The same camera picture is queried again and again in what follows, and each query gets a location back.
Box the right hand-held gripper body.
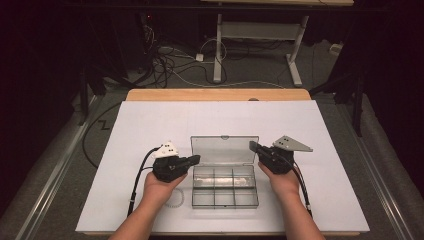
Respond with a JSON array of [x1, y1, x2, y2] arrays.
[[258, 134, 314, 175]]

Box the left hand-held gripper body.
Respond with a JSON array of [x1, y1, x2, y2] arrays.
[[152, 140, 190, 183]]

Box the clear plastic compartment box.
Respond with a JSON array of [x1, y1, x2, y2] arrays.
[[190, 134, 261, 210]]

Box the person's right hand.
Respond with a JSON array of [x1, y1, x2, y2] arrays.
[[257, 162, 302, 202]]

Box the person's left hand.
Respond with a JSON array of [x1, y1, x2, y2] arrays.
[[142, 171, 189, 208]]

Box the white table sheet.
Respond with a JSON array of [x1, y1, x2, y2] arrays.
[[75, 100, 370, 234]]

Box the wooden table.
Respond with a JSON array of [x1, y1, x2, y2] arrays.
[[75, 88, 370, 238]]

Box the black stand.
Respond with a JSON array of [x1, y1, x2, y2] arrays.
[[309, 71, 366, 138], [77, 59, 111, 127]]

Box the white bead bracelet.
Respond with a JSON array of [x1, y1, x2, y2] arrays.
[[164, 187, 185, 210]]

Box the left hand-held gripper black cable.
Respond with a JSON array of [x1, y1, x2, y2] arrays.
[[126, 146, 162, 218]]

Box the hand-held gripper black cable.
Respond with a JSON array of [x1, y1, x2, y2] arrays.
[[289, 161, 314, 218], [126, 146, 162, 218]]

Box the right hand-held gripper black cable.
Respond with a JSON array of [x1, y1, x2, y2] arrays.
[[289, 161, 314, 218]]

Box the white floor cable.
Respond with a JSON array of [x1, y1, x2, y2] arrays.
[[159, 38, 286, 90]]

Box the black floor cable loop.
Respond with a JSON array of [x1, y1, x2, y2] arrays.
[[81, 102, 124, 170]]

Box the tangle of black floor cables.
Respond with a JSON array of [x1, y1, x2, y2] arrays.
[[141, 19, 218, 89]]

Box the metal floor rail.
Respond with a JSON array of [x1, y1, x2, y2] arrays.
[[334, 99, 416, 240], [16, 94, 103, 240]]

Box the white metal desk frame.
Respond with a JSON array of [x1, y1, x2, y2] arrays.
[[199, 0, 355, 88]]

